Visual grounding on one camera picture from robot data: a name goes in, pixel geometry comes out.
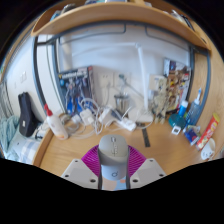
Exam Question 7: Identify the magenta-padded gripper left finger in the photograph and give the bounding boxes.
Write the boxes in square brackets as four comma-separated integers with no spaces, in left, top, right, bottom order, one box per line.
[60,144,103,191]

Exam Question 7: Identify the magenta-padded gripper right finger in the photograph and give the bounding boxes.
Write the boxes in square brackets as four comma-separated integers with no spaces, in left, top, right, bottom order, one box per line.
[126,144,168,190]

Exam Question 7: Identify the white grey computer mouse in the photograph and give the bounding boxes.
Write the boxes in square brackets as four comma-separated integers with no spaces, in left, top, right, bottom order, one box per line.
[97,134,130,183]

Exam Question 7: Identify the black flat strip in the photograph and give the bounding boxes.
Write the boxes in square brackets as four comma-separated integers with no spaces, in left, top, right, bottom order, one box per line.
[141,128,151,148]

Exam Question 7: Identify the white power strip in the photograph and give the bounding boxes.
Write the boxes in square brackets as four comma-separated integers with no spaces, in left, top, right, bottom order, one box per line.
[117,118,138,132]

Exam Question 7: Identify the white red-capped pump lotion bottle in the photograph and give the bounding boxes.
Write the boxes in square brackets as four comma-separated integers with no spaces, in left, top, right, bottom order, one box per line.
[44,104,69,140]

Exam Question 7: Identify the white charger block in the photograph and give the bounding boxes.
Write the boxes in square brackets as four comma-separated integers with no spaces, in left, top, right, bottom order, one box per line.
[79,109,95,126]
[98,106,113,124]

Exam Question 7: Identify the blue tissue packet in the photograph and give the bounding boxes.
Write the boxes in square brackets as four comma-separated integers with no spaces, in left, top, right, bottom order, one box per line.
[182,124,202,146]

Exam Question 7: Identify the teal round container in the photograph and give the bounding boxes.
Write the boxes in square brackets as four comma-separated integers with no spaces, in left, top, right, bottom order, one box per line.
[168,113,187,129]

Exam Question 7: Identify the white checked bedding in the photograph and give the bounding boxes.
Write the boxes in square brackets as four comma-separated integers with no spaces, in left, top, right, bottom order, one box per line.
[8,134,43,165]

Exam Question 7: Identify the white cat-face mug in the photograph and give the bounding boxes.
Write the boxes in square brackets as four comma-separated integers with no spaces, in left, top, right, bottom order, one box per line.
[200,137,217,160]

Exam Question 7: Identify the red chip canister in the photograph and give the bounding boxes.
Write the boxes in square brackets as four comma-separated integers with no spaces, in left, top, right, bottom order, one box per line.
[195,113,221,152]

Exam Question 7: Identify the blue white can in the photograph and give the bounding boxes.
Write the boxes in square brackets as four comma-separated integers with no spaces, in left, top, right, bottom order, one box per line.
[178,100,189,118]

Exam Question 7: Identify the beige robot model figure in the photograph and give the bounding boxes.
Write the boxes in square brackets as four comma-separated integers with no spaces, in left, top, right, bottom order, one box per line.
[151,78,169,125]

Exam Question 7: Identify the metal cup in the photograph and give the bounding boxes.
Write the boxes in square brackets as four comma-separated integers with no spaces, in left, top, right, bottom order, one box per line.
[114,94,131,114]

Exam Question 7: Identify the blue spray bottle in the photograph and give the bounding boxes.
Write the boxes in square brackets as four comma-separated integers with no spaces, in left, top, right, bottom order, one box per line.
[185,88,203,127]

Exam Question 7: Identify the black bag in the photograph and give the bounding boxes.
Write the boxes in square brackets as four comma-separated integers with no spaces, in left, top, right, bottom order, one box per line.
[17,92,39,138]

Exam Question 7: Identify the teal knitted blanket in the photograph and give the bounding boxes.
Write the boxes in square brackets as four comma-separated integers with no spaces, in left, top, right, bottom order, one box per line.
[0,115,20,153]

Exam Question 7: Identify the blue robot model kit box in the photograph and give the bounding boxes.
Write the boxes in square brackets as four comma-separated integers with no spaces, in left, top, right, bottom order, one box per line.
[58,65,95,116]

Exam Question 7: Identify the colourful model kit box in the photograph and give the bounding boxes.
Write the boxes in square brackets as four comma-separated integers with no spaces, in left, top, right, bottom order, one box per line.
[163,58,192,113]

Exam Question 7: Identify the wooden shelf unit with items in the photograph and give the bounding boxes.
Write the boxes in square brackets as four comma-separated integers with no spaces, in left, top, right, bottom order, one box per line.
[30,0,213,52]

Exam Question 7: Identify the white cable tangle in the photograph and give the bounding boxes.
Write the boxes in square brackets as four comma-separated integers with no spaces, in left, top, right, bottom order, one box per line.
[63,98,154,140]

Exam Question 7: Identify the white wall socket plate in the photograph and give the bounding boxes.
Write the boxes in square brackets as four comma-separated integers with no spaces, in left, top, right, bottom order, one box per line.
[98,73,114,88]
[114,73,132,88]

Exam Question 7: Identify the grey metal desk frame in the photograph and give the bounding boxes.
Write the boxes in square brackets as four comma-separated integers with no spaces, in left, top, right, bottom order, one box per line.
[32,21,212,116]

